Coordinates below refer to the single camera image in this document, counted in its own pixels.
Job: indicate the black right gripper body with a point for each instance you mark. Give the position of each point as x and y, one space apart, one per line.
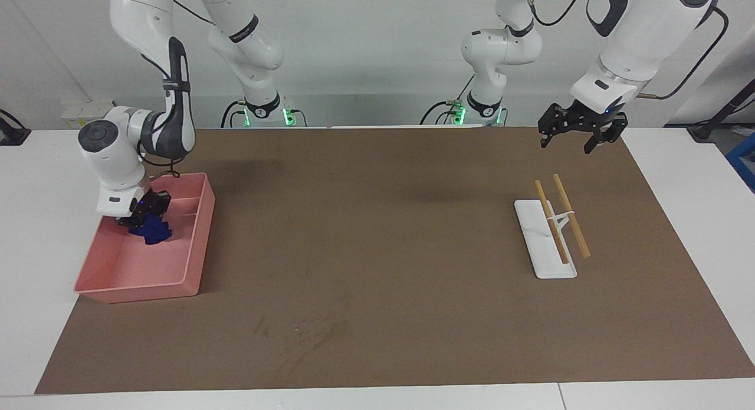
147 206

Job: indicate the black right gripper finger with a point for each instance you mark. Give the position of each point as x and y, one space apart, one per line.
131 222
164 202

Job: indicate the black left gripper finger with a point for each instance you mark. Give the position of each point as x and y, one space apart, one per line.
548 127
607 137

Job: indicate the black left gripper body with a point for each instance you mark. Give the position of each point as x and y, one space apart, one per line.
590 120

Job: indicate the blue towel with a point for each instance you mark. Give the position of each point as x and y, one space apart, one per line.
154 233

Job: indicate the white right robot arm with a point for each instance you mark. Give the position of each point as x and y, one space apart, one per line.
141 20

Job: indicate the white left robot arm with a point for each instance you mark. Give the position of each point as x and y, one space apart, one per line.
643 32

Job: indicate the pink plastic bin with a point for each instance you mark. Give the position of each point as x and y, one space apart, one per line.
153 268

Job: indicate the wooden rod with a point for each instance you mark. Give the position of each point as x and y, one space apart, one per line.
557 242
575 230

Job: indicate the black stand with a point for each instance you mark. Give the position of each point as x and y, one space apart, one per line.
716 118

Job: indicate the white rack base tray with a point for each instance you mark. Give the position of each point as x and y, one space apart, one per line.
545 256

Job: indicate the brown table mat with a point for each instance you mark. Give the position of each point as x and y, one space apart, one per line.
413 292

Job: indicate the white wall outlet box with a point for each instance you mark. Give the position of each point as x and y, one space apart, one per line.
88 112

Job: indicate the blue frame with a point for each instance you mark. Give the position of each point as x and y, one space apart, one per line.
744 159

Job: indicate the black clamp mount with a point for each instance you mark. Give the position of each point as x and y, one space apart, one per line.
12 133

